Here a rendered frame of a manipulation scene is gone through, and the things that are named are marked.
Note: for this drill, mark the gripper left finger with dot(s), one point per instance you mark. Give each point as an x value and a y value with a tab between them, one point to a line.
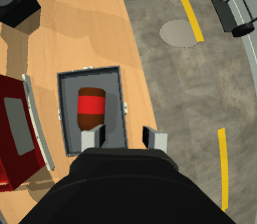
93	138

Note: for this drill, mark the dark brown bottle with red label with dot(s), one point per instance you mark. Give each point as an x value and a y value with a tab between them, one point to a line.
91	108

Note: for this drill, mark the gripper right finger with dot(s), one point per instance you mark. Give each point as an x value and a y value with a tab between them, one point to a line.
151	138

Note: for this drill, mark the red divided crate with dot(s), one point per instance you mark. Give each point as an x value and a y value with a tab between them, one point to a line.
20	154

